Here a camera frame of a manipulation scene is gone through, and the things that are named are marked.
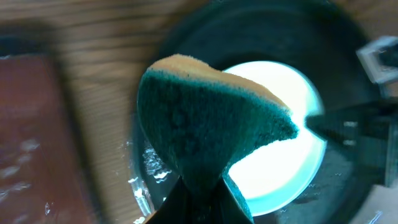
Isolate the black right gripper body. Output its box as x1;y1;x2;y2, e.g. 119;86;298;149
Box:
305;99;397;187

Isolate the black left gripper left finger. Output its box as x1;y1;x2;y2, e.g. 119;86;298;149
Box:
144;177;190;224

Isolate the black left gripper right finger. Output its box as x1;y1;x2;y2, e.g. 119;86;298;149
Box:
211;177;254;224

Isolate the light green plate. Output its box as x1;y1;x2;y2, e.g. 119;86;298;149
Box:
225;61;327;216

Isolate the green yellow sponge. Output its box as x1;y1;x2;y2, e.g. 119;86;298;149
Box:
137;54;298;224

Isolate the round black tray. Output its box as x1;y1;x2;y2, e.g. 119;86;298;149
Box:
134;1;384;223

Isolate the rectangular brown water tray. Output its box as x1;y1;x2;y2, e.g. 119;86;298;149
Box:
1;35;103;224

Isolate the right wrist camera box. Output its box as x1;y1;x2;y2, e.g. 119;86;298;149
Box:
356;36;397;85

